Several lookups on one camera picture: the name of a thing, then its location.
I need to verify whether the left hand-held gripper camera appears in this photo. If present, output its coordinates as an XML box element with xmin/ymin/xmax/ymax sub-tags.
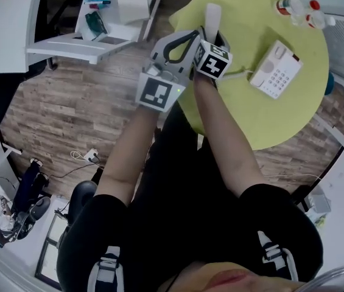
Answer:
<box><xmin>146</xmin><ymin>64</ymin><xmax>164</xmax><ymax>80</ymax></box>

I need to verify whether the clear bottle with red label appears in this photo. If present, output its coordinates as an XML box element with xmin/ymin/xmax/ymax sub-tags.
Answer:
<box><xmin>307</xmin><ymin>10</ymin><xmax>337</xmax><ymax>30</ymax></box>

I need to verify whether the white side shelf cart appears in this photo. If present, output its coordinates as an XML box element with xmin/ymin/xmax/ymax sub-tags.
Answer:
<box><xmin>25</xmin><ymin>0</ymin><xmax>162</xmax><ymax>65</ymax></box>

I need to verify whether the white telephone handset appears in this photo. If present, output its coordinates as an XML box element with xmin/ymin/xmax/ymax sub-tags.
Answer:
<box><xmin>205</xmin><ymin>3</ymin><xmax>223</xmax><ymax>44</ymax></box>

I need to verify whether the white phone cord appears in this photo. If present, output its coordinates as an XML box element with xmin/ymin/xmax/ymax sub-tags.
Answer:
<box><xmin>217</xmin><ymin>67</ymin><xmax>255</xmax><ymax>88</ymax></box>

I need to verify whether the person's left forearm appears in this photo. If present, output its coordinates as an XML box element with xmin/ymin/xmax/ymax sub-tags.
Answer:
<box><xmin>97</xmin><ymin>106</ymin><xmax>161</xmax><ymax>207</ymax></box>

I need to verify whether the white desk telephone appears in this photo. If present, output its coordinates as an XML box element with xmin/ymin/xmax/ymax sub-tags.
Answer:
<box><xmin>248</xmin><ymin>40</ymin><xmax>304</xmax><ymax>100</ymax></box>

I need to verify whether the white power strip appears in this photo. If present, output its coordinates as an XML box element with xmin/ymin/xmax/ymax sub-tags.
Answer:
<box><xmin>70</xmin><ymin>148</ymin><xmax>100</xmax><ymax>164</ymax></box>

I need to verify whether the white desk top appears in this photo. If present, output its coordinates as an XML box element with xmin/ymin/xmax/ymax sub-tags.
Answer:
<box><xmin>0</xmin><ymin>0</ymin><xmax>46</xmax><ymax>75</ymax></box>

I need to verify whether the teal stool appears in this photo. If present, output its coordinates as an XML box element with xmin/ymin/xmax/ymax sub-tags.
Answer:
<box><xmin>323</xmin><ymin>71</ymin><xmax>335</xmax><ymax>96</ymax></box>

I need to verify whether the black bag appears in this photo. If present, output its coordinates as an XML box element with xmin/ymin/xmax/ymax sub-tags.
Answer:
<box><xmin>12</xmin><ymin>158</ymin><xmax>51</xmax><ymax>213</ymax></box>

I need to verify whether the person's torso in black shirt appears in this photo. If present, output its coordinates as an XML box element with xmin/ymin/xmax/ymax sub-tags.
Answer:
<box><xmin>55</xmin><ymin>102</ymin><xmax>325</xmax><ymax>289</ymax></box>

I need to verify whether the person's right forearm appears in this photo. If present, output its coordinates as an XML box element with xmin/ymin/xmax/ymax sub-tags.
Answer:
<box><xmin>192</xmin><ymin>76</ymin><xmax>261</xmax><ymax>199</ymax></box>

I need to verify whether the grey shoulder strap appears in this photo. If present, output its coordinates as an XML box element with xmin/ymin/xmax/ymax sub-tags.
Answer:
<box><xmin>86</xmin><ymin>245</ymin><xmax>124</xmax><ymax>292</ymax></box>
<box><xmin>256</xmin><ymin>229</ymin><xmax>299</xmax><ymax>282</ymax></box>

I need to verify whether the clear plastic bag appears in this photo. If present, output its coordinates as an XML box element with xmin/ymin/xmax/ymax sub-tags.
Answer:
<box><xmin>311</xmin><ymin>213</ymin><xmax>328</xmax><ymax>228</ymax></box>

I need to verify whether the black seat armrest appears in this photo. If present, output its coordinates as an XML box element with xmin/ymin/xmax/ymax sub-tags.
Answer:
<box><xmin>68</xmin><ymin>179</ymin><xmax>99</xmax><ymax>225</ymax></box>

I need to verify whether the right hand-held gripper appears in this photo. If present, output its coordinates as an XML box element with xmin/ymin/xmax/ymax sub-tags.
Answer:
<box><xmin>192</xmin><ymin>26</ymin><xmax>233</xmax><ymax>80</ymax></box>

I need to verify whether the black floor cable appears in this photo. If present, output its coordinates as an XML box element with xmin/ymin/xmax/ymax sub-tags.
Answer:
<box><xmin>48</xmin><ymin>159</ymin><xmax>103</xmax><ymax>179</ymax></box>

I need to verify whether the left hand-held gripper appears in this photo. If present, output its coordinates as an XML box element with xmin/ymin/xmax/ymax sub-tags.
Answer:
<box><xmin>135</xmin><ymin>29</ymin><xmax>203</xmax><ymax>114</ymax></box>

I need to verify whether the white metal chair frame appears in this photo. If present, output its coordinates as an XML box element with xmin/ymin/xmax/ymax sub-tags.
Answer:
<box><xmin>313</xmin><ymin>96</ymin><xmax>344</xmax><ymax>149</ymax></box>

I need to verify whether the person's face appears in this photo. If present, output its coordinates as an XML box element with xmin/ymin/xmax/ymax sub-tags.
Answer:
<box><xmin>159</xmin><ymin>260</ymin><xmax>306</xmax><ymax>292</ymax></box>

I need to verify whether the grey cardboard box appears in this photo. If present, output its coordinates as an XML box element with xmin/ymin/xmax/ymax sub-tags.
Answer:
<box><xmin>307</xmin><ymin>187</ymin><xmax>332</xmax><ymax>214</ymax></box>

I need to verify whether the yellow-green round table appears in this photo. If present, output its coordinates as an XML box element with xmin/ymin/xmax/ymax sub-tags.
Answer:
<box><xmin>168</xmin><ymin>0</ymin><xmax>331</xmax><ymax>151</ymax></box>

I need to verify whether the grey and black camera rig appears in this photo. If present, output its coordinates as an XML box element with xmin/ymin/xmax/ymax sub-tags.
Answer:
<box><xmin>0</xmin><ymin>196</ymin><xmax>52</xmax><ymax>246</ymax></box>

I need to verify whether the white bottle with red label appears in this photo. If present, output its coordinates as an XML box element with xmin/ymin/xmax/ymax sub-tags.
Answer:
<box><xmin>275</xmin><ymin>0</ymin><xmax>303</xmax><ymax>17</ymax></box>

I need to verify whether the black metal frame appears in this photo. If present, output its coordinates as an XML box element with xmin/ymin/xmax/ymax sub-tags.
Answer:
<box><xmin>34</xmin><ymin>211</ymin><xmax>69</xmax><ymax>283</ymax></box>

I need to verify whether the dark green pouch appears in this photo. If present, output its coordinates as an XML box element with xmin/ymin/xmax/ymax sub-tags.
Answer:
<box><xmin>85</xmin><ymin>10</ymin><xmax>109</xmax><ymax>41</ymax></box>

